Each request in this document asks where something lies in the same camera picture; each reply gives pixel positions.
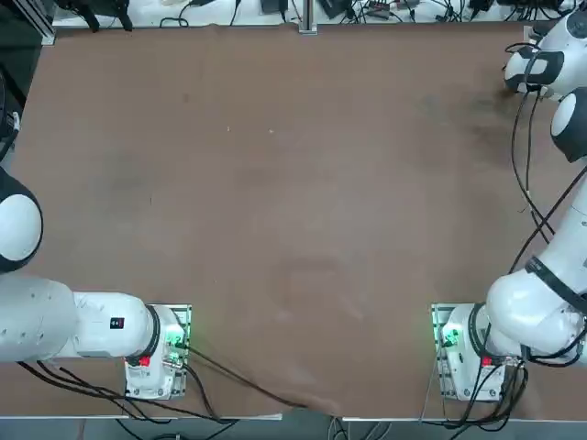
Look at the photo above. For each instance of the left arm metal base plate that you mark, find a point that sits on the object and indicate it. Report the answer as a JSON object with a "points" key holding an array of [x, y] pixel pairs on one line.
{"points": [[181, 387]]}

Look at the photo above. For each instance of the black hub with red ports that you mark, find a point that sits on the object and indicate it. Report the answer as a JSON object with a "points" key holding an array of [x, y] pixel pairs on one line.
{"points": [[380, 4]]}

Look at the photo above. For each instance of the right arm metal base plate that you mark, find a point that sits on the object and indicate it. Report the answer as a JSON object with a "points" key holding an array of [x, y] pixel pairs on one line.
{"points": [[438, 380]]}

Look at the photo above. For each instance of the black stand legs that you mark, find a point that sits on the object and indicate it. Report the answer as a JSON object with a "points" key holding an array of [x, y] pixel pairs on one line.
{"points": [[91, 20]]}

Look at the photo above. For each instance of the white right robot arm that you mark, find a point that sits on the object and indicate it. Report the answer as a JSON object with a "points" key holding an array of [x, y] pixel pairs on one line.
{"points": [[527, 316]]}

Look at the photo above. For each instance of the black power adapter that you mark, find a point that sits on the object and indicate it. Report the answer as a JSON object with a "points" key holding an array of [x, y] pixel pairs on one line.
{"points": [[273, 5], [481, 3]]}

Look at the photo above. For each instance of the flat power adapter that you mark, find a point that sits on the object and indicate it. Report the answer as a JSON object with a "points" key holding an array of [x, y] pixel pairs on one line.
{"points": [[332, 7]]}

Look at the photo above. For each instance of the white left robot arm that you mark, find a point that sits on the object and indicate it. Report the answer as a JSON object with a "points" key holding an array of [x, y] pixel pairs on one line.
{"points": [[91, 325]]}

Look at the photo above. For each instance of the aluminium frame profile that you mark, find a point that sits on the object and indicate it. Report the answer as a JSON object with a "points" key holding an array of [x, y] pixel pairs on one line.
{"points": [[43, 27]]}

